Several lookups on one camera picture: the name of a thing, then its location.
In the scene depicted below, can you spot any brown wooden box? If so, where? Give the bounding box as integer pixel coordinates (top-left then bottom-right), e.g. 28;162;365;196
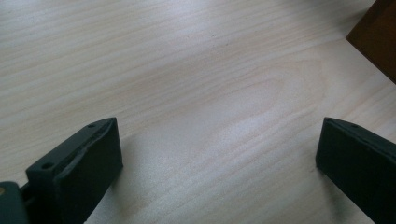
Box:
346;0;396;85

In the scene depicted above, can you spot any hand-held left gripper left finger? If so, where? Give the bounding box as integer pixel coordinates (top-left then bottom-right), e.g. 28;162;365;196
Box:
20;117;124;224

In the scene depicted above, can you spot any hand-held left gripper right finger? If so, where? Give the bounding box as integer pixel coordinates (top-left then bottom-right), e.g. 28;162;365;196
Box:
315;117;396;224

